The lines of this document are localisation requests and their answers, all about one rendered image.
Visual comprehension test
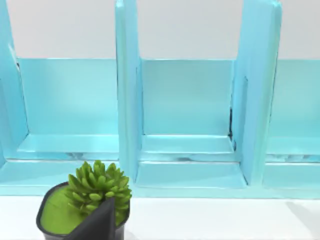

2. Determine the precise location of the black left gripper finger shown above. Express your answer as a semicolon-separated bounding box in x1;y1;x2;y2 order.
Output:
66;196;117;240

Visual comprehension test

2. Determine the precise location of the black pot with green succulent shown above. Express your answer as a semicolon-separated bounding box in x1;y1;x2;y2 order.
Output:
36;159;133;240

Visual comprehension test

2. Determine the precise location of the light blue rack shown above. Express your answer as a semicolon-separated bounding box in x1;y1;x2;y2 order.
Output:
0;0;320;200

